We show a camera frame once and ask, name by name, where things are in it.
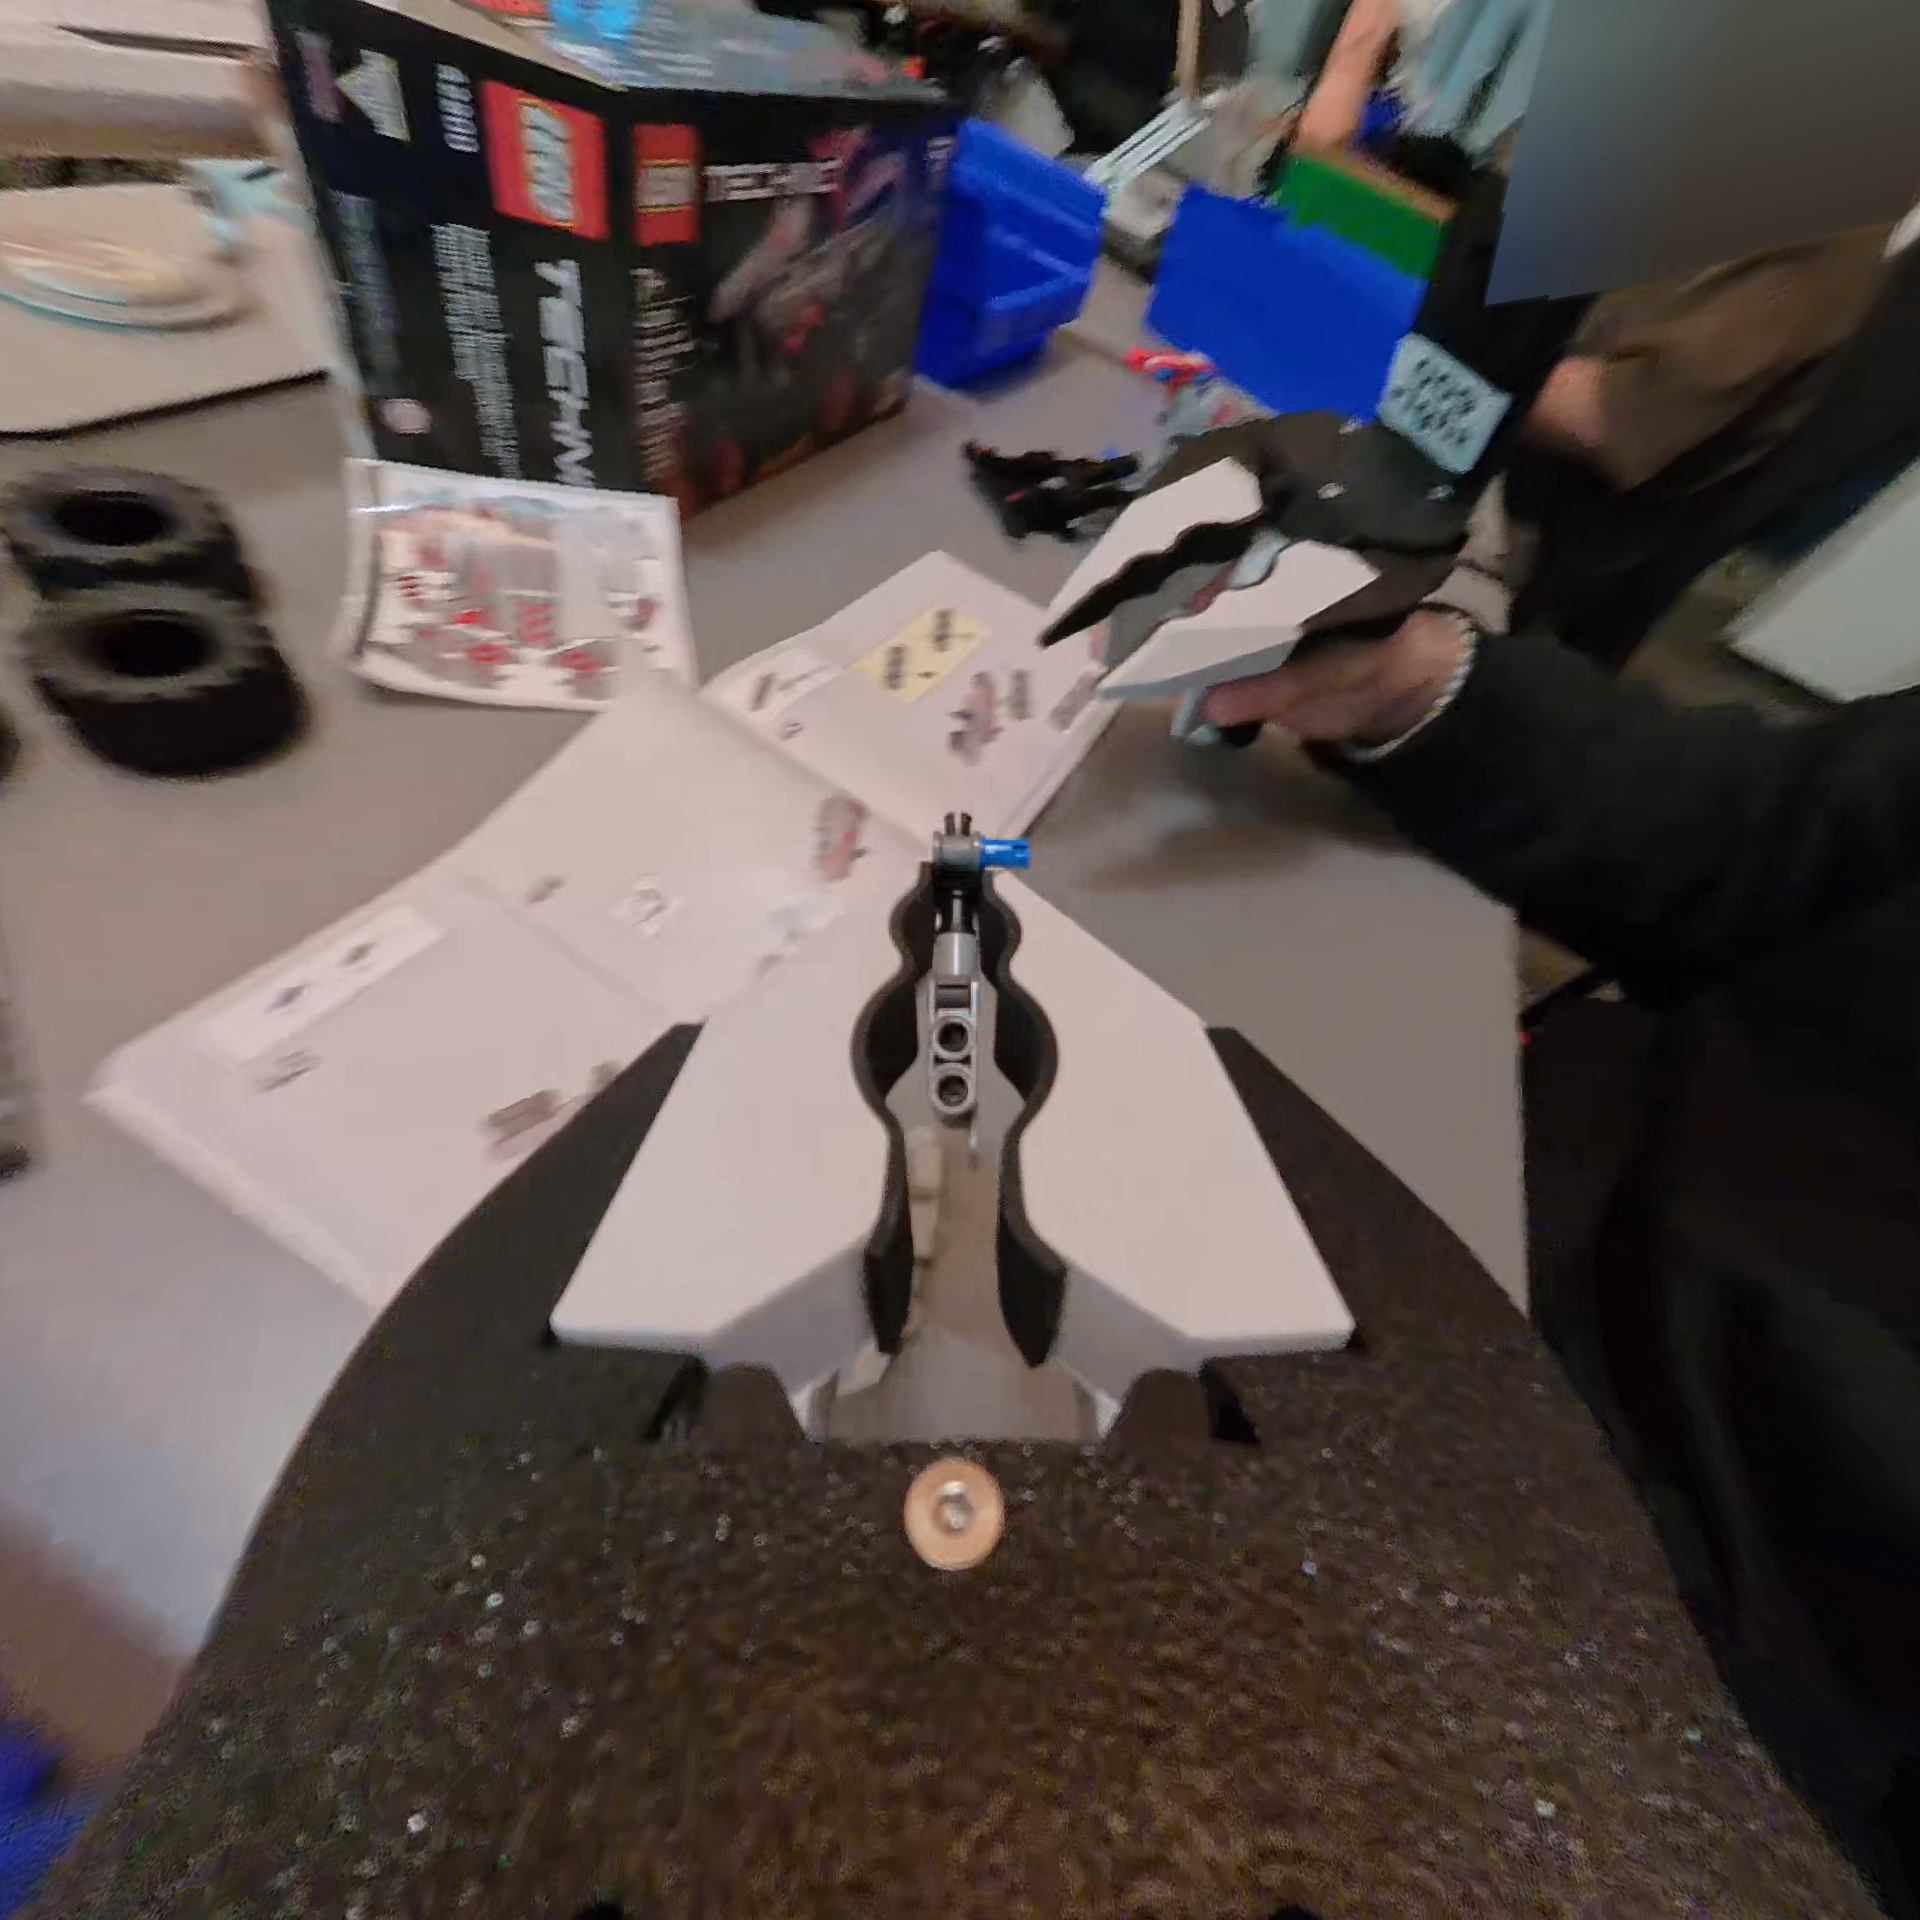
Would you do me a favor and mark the white cabinet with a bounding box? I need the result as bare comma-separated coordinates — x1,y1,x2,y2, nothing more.
1725,463,1920,699

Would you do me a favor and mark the black toy chassis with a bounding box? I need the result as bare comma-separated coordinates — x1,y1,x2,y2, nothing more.
961,433,1158,542

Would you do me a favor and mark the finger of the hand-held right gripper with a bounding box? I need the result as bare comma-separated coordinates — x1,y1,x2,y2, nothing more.
1039,455,1280,647
1092,533,1383,702

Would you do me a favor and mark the black toy tire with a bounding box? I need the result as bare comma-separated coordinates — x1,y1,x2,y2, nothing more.
22,576,312,781
0,463,264,601

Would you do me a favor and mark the grey and red toy assembly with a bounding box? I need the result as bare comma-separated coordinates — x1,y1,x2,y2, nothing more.
1125,344,1248,437

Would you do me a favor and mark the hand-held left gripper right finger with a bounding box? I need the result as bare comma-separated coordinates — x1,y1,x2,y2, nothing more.
982,869,1360,1442

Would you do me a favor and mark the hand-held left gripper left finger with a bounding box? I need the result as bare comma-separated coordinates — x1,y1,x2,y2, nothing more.
548,866,941,1442

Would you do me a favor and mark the open instruction booklet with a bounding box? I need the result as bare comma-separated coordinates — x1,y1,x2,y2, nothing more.
82,545,1129,1314

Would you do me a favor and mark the green box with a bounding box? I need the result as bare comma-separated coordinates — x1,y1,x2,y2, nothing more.
1274,150,1459,279

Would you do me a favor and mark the red and white sticker sheet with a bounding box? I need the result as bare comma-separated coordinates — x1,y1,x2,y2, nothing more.
343,454,702,710

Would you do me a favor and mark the black printed sweatshirt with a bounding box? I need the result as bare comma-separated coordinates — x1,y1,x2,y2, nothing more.
1507,223,1920,1847

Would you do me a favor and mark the grey toy beam assembly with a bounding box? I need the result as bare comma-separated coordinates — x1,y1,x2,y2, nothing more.
909,810,1039,1124

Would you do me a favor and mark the black toy set box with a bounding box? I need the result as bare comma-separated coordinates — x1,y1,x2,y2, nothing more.
270,0,963,519

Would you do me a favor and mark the white frame stand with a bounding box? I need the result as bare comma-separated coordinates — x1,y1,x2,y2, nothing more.
1080,90,1219,197

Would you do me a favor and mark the beaded bracelet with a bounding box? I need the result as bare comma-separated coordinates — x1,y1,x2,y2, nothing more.
1351,599,1489,759

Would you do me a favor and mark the blue plastic bin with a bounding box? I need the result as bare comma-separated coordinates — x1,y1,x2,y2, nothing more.
1147,182,1428,421
915,119,1105,391

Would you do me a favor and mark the person's right hand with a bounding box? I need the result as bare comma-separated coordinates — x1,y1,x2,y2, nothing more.
1204,604,1483,751

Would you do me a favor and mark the pale round plate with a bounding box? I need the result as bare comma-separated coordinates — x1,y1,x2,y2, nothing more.
0,223,259,336

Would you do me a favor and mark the white side table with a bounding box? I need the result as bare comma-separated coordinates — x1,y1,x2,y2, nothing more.
0,0,341,439

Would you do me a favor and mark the person's right forearm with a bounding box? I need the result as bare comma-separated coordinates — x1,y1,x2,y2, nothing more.
1304,630,1920,1022

